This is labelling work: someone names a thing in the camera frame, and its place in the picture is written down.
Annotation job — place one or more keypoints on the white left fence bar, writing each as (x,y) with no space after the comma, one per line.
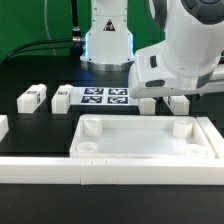
(3,126)

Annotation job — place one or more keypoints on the white front fence bar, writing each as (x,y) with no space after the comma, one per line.
(28,170)

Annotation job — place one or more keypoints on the white right fence bar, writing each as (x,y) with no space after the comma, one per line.
(214,137)

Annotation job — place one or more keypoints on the fiducial marker sheet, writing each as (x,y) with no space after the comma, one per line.
(102,96)

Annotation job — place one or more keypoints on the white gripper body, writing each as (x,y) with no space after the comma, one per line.
(149,77)

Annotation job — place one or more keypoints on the black cable connector post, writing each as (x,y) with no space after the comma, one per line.
(77,49)

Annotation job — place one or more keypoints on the white fence bar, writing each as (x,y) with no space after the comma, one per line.
(214,137)
(28,170)
(3,126)

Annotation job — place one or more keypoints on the white desk top tray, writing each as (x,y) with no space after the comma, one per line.
(133,136)

